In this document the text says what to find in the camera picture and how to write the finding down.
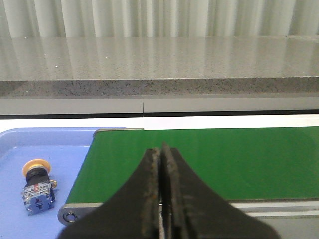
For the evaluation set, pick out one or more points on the green conveyor belt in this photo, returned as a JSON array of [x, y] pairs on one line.
[[224, 164]]

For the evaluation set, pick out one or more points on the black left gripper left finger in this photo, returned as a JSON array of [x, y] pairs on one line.
[[131, 213]]

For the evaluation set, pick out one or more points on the yellow mushroom push button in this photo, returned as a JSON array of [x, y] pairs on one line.
[[38, 195]]

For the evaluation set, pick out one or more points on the aluminium conveyor frame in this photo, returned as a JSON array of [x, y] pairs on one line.
[[274, 207]]

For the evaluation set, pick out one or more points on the blue plastic tray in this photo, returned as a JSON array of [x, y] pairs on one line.
[[65, 149]]

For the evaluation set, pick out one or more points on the grey speckled stone counter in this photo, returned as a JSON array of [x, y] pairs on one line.
[[105, 75]]

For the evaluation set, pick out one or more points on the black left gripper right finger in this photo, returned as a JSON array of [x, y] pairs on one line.
[[192, 210]]

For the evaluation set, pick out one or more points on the white pleated curtain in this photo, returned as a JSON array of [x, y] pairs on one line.
[[152, 18]]

